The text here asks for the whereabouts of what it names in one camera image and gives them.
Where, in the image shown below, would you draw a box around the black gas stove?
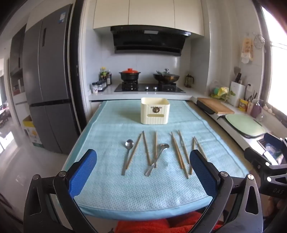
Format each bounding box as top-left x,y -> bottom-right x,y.
114,82 -> 186,93

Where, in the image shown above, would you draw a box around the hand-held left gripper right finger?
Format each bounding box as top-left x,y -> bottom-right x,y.
189,149 -> 264,233

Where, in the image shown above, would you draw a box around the white knife block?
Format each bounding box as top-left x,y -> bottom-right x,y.
229,67 -> 246,107

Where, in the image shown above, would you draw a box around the cream wall cabinets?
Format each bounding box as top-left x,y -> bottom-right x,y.
93,0 -> 205,37

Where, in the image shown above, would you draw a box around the window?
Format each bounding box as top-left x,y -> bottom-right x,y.
261,7 -> 287,117

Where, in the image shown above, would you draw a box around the pink utensil cup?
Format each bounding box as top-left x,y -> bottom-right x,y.
246,90 -> 258,114

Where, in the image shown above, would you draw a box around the grey refrigerator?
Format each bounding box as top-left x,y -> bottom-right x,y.
22,3 -> 79,155

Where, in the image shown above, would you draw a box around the black flat appliance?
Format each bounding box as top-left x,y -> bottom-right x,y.
195,100 -> 219,115

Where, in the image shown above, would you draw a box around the wooden cutting board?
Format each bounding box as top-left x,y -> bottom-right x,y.
197,97 -> 235,115

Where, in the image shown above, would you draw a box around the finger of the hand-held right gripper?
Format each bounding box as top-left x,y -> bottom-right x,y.
244,147 -> 273,171
264,133 -> 287,148

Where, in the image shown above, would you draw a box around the black range hood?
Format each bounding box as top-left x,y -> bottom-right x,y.
110,25 -> 192,57

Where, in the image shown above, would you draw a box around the yellow cardboard box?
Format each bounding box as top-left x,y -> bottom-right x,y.
22,115 -> 44,148

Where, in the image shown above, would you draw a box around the dark wok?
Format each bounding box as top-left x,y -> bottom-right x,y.
153,72 -> 180,83

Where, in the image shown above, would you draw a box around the yellow green cloth bundle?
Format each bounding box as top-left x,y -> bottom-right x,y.
211,86 -> 229,99

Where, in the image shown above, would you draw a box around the stainless steel spoon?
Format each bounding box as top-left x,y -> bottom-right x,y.
145,143 -> 170,177
121,139 -> 134,176

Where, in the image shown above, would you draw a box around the glass wok lid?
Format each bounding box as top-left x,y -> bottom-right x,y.
156,69 -> 173,77

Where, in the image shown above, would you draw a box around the yellow wall hanging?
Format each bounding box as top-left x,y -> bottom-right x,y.
241,37 -> 254,64

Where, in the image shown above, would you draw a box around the light blue woven mat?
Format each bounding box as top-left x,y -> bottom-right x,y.
62,100 -> 249,219

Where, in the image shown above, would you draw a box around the round wire trivet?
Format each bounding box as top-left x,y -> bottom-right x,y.
253,32 -> 265,49

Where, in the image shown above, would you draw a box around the purple cup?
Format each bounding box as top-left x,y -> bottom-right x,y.
251,104 -> 262,119

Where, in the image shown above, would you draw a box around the black pot with orange lid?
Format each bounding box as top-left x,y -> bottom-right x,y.
119,68 -> 140,81

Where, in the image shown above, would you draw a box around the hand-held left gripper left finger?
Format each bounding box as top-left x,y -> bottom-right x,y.
23,148 -> 97,233

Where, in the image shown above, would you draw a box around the orange cloth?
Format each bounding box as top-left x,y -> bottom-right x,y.
115,212 -> 225,233

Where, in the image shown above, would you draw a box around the cream ribbed utensil holder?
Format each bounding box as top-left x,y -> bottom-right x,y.
140,97 -> 170,125

